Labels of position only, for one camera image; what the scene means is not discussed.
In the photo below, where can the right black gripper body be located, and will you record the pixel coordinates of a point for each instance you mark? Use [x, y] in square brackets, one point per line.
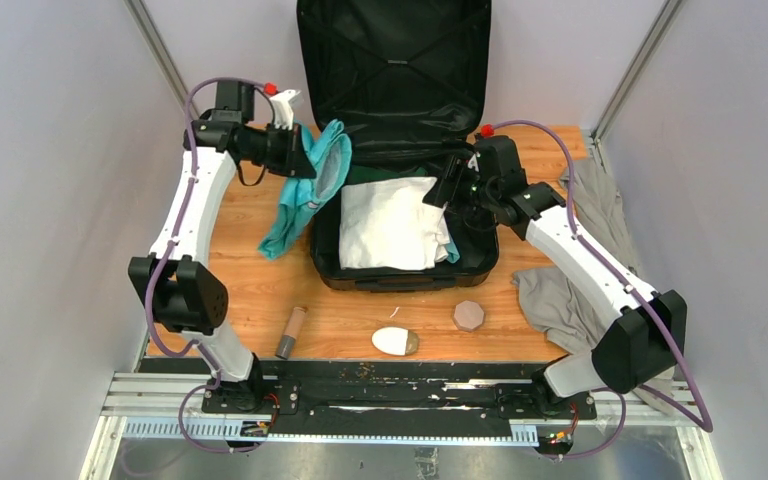
[470, 195]

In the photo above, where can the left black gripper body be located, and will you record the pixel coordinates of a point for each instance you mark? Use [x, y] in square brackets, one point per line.
[272, 147]

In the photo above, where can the teal shirt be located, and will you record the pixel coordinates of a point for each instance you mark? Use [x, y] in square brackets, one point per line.
[300, 199]

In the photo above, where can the white shirt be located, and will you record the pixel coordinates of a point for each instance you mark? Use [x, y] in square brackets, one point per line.
[385, 224]

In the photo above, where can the dark green shirt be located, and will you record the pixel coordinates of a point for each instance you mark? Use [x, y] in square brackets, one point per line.
[359, 174]

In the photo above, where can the light mint shirt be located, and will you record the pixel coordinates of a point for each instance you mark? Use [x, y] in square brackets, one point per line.
[452, 252]

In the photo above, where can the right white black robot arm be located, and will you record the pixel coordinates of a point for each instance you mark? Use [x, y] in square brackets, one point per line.
[643, 329]

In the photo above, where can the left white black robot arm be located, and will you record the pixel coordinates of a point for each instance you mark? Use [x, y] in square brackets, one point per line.
[185, 304]

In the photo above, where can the grey shirt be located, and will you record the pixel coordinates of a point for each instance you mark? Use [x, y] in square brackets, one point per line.
[583, 294]

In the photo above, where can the white round compact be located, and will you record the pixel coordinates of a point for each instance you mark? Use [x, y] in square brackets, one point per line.
[396, 341]

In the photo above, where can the brown grey cylinder bottle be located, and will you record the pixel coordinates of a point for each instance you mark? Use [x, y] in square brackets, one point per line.
[291, 332]

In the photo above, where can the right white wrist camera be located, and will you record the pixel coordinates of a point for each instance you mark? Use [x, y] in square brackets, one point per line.
[472, 163]

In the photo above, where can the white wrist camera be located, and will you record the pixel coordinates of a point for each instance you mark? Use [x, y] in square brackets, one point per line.
[282, 104]
[472, 163]

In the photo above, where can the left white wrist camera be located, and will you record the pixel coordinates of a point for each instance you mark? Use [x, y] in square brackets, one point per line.
[282, 104]

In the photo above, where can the left aluminium corner post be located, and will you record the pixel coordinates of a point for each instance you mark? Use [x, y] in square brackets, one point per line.
[158, 48]

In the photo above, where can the aluminium corner post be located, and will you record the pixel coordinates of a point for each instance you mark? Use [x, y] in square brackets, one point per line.
[652, 39]
[158, 48]

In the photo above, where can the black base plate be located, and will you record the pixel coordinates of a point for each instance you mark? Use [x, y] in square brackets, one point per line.
[397, 399]

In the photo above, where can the right aluminium corner post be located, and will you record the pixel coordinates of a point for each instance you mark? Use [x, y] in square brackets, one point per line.
[652, 39]

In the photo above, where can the aluminium rail frame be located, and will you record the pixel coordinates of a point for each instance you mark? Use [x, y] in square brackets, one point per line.
[159, 402]

